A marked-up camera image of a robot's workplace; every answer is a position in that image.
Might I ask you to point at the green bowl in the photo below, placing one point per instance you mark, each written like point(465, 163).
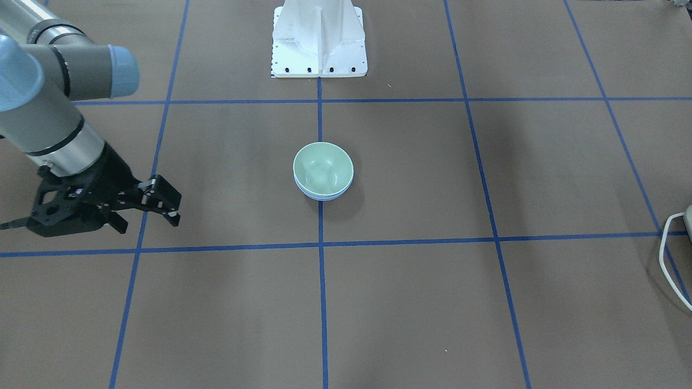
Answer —
point(323, 167)

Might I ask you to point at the blue bowl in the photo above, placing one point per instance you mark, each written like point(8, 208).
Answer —
point(322, 197)

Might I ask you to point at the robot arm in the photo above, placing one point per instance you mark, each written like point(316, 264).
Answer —
point(49, 64)

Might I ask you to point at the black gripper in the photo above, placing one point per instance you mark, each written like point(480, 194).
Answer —
point(112, 172)

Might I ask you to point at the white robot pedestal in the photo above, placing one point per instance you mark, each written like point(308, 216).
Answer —
point(318, 39)

